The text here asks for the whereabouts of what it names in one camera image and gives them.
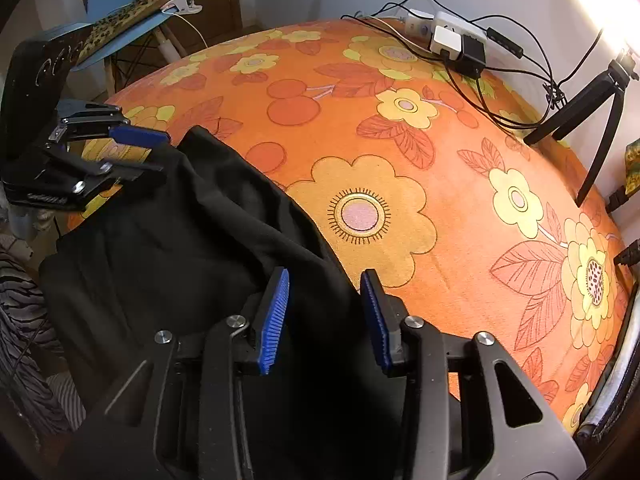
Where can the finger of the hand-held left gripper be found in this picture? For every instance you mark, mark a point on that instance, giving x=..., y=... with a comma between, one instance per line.
x=107, y=170
x=137, y=136

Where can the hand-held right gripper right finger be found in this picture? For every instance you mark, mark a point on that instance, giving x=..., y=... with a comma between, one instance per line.
x=374, y=327

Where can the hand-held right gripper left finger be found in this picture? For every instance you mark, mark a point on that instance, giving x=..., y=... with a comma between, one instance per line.
x=274, y=322

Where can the black pants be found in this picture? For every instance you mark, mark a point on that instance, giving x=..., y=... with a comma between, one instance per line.
x=175, y=240

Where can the leopard print cushion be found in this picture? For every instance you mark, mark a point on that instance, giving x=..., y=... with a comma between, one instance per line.
x=125, y=12

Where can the white clip lamp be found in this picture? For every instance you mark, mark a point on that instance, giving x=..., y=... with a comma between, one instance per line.
x=187, y=2

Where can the zebra striped cloth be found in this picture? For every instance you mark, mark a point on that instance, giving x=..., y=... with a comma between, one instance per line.
x=25, y=320

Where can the orange floral blanket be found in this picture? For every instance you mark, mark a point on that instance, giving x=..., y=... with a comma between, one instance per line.
x=350, y=110

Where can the black plug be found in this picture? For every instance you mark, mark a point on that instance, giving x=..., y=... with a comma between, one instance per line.
x=628, y=257
x=617, y=196

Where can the black charger adapter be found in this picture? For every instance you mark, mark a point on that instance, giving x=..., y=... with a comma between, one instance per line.
x=472, y=55

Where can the white charger adapter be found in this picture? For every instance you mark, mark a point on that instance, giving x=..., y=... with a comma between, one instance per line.
x=446, y=42

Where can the white power strip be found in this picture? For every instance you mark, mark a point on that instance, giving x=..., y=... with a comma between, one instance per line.
x=422, y=22

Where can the black usb hub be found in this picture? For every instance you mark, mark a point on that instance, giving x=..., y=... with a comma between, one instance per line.
x=505, y=42

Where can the black tripod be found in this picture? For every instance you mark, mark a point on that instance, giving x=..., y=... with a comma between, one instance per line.
x=607, y=110

